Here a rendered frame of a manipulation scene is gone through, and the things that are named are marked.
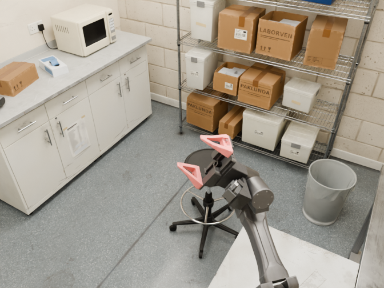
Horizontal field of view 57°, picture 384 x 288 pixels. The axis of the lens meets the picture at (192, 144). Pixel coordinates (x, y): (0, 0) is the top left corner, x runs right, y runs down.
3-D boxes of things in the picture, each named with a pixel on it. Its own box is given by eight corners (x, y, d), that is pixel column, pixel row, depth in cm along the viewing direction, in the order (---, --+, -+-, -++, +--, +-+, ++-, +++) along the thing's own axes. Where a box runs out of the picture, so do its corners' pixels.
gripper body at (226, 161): (205, 186, 86) (228, 195, 90) (231, 158, 82) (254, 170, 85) (201, 168, 92) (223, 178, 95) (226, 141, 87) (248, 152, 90)
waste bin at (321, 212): (292, 218, 273) (303, 179, 247) (304, 192, 295) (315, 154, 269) (335, 236, 260) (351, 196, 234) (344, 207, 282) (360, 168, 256)
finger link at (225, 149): (190, 160, 81) (221, 175, 85) (208, 139, 77) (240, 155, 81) (187, 142, 86) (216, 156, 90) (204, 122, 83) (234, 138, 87)
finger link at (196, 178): (173, 179, 84) (204, 192, 88) (190, 160, 80) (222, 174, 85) (171, 161, 89) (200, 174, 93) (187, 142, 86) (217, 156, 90)
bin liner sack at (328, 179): (292, 218, 272) (303, 179, 247) (304, 191, 295) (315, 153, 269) (337, 236, 259) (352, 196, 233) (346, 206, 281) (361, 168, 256)
